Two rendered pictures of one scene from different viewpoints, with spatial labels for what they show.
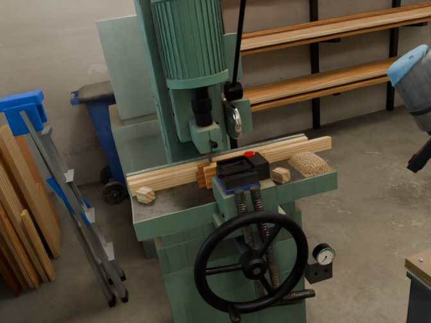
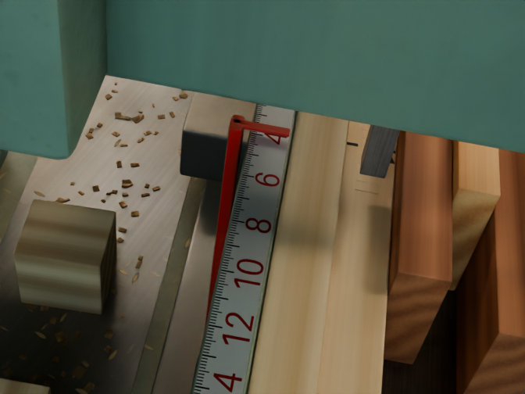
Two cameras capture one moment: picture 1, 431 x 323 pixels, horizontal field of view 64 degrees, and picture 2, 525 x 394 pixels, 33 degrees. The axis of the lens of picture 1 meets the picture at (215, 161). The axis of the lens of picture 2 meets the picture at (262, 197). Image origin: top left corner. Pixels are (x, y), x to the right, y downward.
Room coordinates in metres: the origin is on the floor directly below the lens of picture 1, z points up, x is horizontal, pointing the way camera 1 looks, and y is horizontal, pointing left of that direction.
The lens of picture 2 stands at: (0.98, 0.24, 1.17)
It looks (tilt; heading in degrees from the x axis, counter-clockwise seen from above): 49 degrees down; 282
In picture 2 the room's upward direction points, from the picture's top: 10 degrees clockwise
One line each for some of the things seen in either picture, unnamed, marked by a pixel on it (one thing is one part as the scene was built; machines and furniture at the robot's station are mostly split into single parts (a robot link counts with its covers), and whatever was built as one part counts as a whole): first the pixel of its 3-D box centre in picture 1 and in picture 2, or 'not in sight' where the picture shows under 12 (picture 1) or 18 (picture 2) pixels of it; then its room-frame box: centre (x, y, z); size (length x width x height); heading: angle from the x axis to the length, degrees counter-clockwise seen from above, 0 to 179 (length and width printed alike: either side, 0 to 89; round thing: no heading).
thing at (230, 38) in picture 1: (226, 57); not in sight; (1.24, -0.09, 1.23); 0.09 x 0.08 x 0.15; 11
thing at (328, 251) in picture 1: (322, 256); not in sight; (0.84, -0.28, 0.65); 0.06 x 0.04 x 0.08; 101
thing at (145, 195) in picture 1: (145, 195); not in sight; (0.90, 0.22, 0.92); 0.04 x 0.03 x 0.03; 52
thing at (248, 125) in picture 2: not in sight; (240, 252); (1.04, 0.02, 0.89); 0.02 x 0.01 x 0.14; 11
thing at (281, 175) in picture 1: (281, 175); not in sight; (0.90, -0.18, 0.92); 0.04 x 0.03 x 0.03; 35
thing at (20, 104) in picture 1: (73, 207); not in sight; (1.55, 0.74, 0.58); 0.27 x 0.25 x 1.16; 106
